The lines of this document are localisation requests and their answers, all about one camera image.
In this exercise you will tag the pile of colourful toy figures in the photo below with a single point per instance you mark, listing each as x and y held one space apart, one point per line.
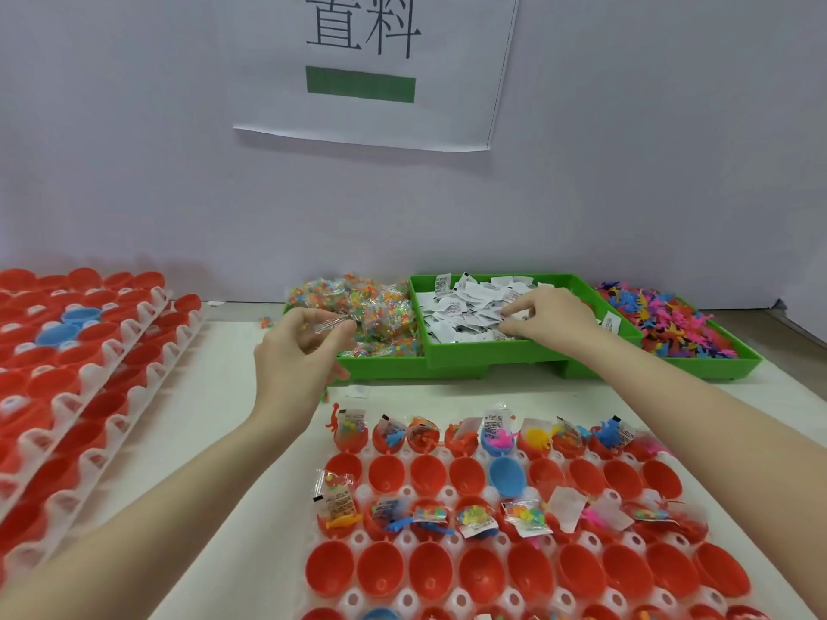
672 322

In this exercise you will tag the white paper sign green bar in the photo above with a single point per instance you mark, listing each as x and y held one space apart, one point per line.
394 64

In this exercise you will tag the small clear plastic packet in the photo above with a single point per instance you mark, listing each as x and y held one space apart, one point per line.
344 324

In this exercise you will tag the scattered small plastic toys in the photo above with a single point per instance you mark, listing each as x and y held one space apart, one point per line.
497 437

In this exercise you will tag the group of red capsule halves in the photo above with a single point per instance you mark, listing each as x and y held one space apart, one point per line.
51 380
429 571

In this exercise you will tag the pile of clear bead packets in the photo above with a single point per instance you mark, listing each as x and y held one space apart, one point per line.
381 309

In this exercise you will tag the person's left forearm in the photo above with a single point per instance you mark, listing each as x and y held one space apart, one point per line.
161 516

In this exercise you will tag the white plastic capsule tray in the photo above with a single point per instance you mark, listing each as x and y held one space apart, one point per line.
64 406
446 493
139 393

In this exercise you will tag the blue capsule half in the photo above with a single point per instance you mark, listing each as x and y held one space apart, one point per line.
507 477
58 334
492 448
83 314
381 614

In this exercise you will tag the green tray holding packets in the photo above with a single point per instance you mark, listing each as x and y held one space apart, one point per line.
381 369

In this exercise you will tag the green tray holding toy figures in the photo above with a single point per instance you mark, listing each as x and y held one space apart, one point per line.
723 366

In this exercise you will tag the person's left thumb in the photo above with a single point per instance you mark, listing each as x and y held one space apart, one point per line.
336 347

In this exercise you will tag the green tray holding slips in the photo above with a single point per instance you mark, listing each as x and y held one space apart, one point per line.
491 353

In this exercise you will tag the pile of white paper slips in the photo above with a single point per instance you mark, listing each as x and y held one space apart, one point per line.
462 306

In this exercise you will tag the person's right thumb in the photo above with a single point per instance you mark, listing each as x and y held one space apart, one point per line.
517 327

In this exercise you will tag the person's left hand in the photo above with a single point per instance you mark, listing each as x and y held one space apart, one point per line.
287 374

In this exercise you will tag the person's right hand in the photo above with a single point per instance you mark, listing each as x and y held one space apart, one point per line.
568 322

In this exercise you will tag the white paper slip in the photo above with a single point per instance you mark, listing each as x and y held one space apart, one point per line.
496 327

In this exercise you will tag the person's right forearm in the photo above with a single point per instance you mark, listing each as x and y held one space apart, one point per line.
698 432

